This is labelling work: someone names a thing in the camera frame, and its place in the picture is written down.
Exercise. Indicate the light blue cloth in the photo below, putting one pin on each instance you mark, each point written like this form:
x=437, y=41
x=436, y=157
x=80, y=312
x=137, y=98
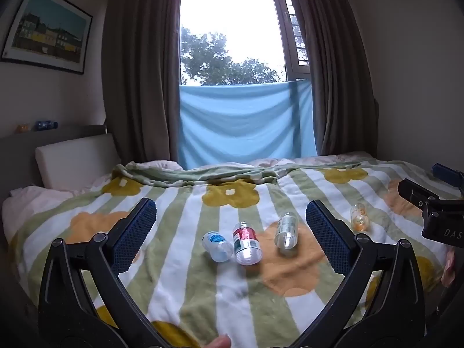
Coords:
x=246, y=123

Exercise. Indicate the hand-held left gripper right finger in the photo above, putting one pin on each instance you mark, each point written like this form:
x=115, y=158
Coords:
x=327, y=241

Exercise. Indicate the clear cup with blue label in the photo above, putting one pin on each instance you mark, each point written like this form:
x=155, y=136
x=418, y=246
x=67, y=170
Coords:
x=218, y=247

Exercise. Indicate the clear cup with orange print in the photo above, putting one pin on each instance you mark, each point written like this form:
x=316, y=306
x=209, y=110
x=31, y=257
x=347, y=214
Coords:
x=359, y=218

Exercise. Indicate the person's right hand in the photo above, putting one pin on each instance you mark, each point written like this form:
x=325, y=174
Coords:
x=449, y=268

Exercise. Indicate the small orange item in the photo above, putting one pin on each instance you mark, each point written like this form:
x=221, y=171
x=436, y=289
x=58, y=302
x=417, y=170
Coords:
x=24, y=128

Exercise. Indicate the brown curtain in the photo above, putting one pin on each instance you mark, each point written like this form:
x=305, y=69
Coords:
x=141, y=69
x=337, y=69

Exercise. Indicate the framed wall picture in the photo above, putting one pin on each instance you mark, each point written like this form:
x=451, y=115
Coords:
x=49, y=29

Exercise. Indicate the clear cup with red label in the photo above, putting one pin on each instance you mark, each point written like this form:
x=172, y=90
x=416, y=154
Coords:
x=246, y=244

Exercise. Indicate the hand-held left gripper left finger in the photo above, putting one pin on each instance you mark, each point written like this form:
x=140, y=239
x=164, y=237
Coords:
x=133, y=241

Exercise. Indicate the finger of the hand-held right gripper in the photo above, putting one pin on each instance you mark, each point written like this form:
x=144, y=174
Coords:
x=415, y=191
x=449, y=174

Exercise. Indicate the grey headboard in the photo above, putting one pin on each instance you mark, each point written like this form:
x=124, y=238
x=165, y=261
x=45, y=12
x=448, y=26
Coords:
x=18, y=152

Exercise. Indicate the person's left hand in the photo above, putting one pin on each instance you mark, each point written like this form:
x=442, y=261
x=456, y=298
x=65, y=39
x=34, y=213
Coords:
x=217, y=343

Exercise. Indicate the blue plastic bottle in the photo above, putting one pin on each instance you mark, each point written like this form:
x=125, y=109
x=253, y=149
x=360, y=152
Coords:
x=45, y=125

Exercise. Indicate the clear cup with pale print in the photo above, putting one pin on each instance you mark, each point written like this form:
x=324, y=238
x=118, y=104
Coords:
x=287, y=231

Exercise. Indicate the white cushion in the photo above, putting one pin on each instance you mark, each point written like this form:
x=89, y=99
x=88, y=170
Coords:
x=76, y=161

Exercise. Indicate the striped floral blanket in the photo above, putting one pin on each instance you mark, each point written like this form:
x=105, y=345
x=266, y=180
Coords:
x=224, y=297

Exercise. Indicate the window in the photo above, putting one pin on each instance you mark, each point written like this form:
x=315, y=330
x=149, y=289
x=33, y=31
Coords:
x=232, y=29

